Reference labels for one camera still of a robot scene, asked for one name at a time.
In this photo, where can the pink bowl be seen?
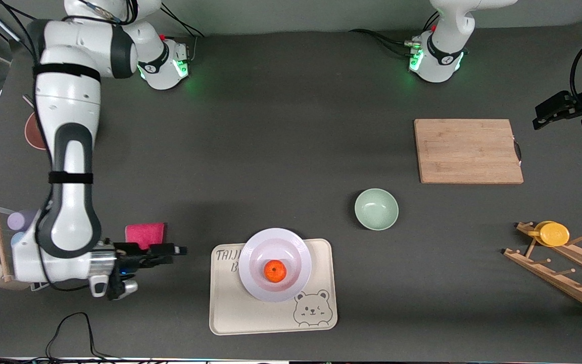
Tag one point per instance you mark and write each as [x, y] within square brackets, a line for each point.
[34, 134]

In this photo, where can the pale blue cup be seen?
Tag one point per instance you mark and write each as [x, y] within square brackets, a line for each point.
[18, 238]

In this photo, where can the white ribbed plate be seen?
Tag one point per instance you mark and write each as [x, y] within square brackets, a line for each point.
[276, 245]

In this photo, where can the wooden peg rack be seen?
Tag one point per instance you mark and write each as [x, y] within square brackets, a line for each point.
[564, 283]

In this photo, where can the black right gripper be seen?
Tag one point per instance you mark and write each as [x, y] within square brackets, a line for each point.
[130, 258]

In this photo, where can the orange fruit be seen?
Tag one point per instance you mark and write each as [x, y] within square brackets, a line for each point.
[275, 271]

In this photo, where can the cream tray with bear print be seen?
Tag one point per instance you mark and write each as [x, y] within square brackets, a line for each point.
[321, 263]

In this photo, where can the pale purple cup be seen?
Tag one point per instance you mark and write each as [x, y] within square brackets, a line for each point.
[20, 220]

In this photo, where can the metal scoop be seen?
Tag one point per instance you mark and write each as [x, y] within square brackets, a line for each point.
[27, 100]

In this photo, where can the yellow cup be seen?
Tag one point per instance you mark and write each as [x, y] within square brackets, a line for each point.
[553, 234]

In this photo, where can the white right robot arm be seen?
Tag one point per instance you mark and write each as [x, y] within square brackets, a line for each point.
[68, 126]

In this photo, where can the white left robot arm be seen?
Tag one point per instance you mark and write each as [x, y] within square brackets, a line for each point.
[440, 60]

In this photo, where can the wooden cutting board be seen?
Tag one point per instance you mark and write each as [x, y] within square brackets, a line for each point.
[468, 151]

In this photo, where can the pink folded cloth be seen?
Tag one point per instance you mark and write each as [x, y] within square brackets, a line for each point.
[144, 235]

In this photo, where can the pale green bowl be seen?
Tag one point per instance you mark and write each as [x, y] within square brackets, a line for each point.
[377, 210]

